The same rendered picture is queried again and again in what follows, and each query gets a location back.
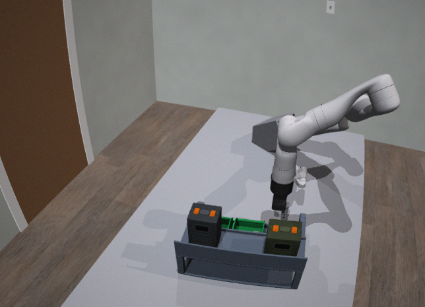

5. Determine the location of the dark green case with orange latches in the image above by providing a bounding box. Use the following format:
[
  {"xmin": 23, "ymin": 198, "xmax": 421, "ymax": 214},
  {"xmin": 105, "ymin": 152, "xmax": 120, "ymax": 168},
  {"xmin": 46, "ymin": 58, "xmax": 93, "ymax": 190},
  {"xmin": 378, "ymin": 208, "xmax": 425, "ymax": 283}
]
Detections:
[{"xmin": 264, "ymin": 219, "xmax": 302, "ymax": 256}]

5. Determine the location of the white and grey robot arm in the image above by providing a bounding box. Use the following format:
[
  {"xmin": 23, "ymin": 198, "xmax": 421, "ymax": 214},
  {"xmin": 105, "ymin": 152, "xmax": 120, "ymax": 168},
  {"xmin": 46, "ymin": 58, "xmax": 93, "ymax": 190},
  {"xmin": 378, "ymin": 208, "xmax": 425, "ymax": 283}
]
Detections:
[{"xmin": 274, "ymin": 74, "xmax": 400, "ymax": 171}]

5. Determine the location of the grey metal shelf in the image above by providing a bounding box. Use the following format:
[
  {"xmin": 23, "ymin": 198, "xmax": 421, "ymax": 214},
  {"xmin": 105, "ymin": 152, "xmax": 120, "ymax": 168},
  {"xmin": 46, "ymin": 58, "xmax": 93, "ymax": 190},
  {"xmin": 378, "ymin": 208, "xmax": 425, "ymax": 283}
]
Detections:
[{"xmin": 174, "ymin": 213, "xmax": 308, "ymax": 289}]

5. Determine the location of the green open bin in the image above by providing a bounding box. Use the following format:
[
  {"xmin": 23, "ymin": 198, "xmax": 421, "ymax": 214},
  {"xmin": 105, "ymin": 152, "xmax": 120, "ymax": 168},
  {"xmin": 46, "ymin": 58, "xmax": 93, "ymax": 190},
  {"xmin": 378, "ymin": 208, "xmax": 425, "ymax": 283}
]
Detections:
[
  {"xmin": 221, "ymin": 217, "xmax": 233, "ymax": 229},
  {"xmin": 232, "ymin": 218, "xmax": 265, "ymax": 232}
]

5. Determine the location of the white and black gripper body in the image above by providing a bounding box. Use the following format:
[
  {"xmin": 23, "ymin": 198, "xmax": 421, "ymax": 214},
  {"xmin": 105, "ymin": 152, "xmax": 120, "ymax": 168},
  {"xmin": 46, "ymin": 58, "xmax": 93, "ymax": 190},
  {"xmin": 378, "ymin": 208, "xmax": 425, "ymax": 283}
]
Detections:
[{"xmin": 270, "ymin": 165, "xmax": 307, "ymax": 211}]

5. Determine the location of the black tool case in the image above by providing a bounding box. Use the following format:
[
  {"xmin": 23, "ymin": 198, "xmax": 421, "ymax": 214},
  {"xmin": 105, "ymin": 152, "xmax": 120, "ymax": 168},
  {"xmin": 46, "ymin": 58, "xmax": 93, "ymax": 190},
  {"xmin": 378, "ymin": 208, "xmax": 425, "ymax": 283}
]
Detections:
[{"xmin": 187, "ymin": 203, "xmax": 222, "ymax": 248}]

